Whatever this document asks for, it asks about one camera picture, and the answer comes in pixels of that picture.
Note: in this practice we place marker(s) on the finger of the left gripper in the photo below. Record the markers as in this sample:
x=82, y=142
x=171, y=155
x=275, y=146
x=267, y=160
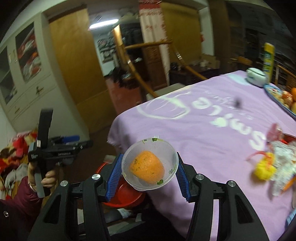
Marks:
x=70, y=139

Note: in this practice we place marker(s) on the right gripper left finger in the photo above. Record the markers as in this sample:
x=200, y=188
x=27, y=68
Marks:
x=58, y=219

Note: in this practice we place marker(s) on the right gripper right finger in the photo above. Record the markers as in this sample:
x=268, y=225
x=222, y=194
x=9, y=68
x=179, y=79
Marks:
x=237, y=218

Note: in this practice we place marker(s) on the clear plastic cup with orange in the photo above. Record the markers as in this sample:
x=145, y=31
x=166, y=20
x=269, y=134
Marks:
x=149, y=164

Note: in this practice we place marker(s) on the blue face mask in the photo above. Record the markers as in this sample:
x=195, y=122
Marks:
x=290, y=218

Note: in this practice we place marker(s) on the dark red sleeve forearm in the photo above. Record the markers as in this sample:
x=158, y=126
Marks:
x=19, y=214

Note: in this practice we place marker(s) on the person's left hand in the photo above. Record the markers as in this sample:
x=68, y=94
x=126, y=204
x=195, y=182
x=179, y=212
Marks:
x=49, y=181

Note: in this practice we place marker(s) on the yellow mesh ball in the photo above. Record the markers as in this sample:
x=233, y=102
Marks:
x=264, y=170

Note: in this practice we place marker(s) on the orange snack box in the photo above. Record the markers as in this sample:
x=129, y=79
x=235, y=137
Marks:
x=289, y=184

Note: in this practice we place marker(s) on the red plastic basin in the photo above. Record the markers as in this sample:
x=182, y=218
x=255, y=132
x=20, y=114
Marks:
x=125, y=196

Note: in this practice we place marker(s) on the white glass-door cabinet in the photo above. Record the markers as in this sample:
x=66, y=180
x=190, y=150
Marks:
x=31, y=80

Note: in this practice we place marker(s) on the crumpled clear plastic wrapper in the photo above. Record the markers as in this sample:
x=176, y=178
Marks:
x=282, y=146

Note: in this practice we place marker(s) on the purple smile tablecloth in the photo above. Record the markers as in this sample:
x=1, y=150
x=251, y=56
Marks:
x=215, y=125

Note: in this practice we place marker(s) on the wooden armchair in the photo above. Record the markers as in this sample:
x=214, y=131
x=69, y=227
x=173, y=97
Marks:
x=141, y=65

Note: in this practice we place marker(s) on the blue fruit plate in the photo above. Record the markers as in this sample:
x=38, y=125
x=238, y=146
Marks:
x=272, y=92

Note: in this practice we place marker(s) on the floral white curtain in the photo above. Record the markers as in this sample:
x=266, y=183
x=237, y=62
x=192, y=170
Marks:
x=154, y=29

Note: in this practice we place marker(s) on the orange fruit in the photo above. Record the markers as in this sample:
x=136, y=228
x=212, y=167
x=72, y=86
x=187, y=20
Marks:
x=293, y=93

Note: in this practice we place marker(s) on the white ceramic lidded pot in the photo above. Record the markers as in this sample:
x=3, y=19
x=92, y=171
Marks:
x=256, y=77

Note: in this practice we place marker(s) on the yellow green tall box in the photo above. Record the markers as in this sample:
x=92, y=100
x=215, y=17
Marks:
x=268, y=60

